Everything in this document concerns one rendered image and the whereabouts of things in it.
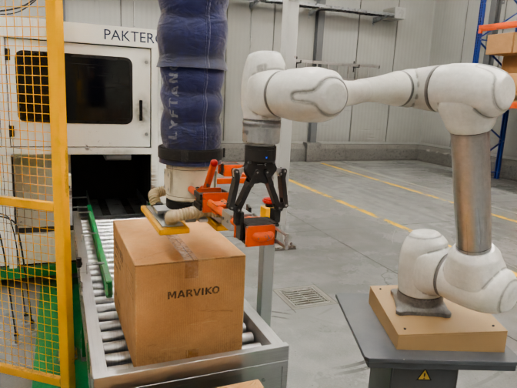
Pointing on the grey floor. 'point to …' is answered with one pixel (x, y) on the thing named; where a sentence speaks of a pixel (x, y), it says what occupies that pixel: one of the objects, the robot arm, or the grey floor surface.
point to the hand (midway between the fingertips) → (256, 227)
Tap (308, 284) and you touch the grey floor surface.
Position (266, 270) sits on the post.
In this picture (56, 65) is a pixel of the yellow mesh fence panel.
